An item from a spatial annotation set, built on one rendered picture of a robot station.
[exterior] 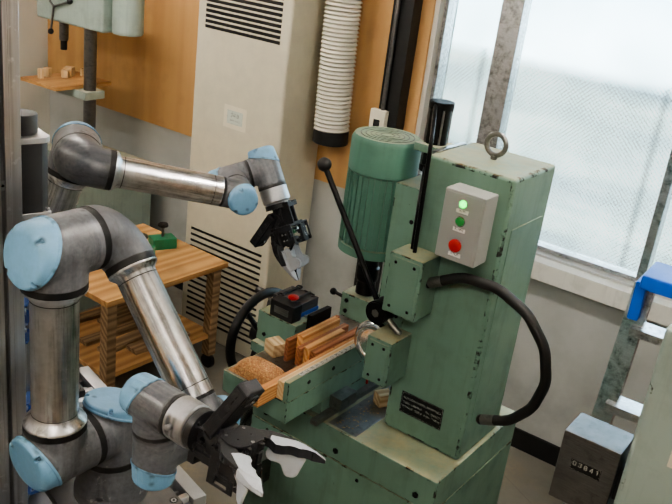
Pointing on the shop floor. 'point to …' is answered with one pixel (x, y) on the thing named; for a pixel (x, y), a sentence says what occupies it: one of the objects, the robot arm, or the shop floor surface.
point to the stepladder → (637, 305)
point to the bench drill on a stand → (114, 21)
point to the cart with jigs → (183, 259)
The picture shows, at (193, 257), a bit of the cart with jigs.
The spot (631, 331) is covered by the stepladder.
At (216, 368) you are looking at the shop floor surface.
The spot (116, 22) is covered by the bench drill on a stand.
